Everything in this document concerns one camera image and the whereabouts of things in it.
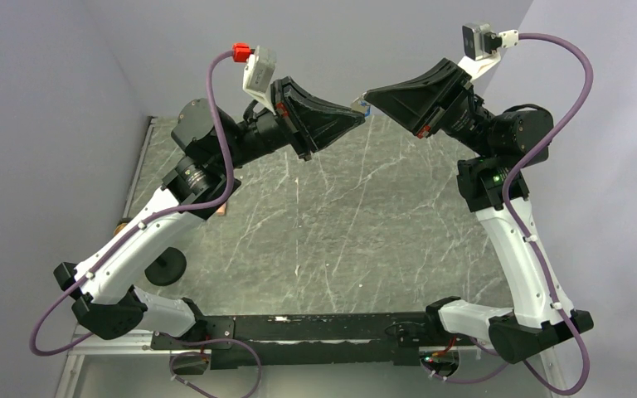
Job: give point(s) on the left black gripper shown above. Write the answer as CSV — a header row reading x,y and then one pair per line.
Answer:
x,y
311,122

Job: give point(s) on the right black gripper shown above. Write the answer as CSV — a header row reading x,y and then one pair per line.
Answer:
x,y
432,97

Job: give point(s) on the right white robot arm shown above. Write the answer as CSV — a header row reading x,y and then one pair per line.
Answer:
x,y
494,189

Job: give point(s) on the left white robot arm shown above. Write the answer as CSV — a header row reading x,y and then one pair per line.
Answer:
x,y
106,300

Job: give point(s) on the pink microphone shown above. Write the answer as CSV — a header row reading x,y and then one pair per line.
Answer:
x,y
221,210

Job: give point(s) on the round gold black disc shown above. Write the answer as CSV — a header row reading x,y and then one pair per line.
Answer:
x,y
167,269

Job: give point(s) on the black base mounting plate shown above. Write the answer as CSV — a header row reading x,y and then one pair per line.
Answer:
x,y
402,339

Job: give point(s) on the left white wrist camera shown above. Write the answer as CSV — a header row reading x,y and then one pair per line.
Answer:
x,y
258,72

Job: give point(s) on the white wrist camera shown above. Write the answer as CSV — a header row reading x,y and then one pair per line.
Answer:
x,y
258,72
483,47

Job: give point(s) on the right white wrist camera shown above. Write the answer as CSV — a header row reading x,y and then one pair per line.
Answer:
x,y
483,47

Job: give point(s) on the aluminium frame rail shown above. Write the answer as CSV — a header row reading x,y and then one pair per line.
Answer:
x,y
131,345

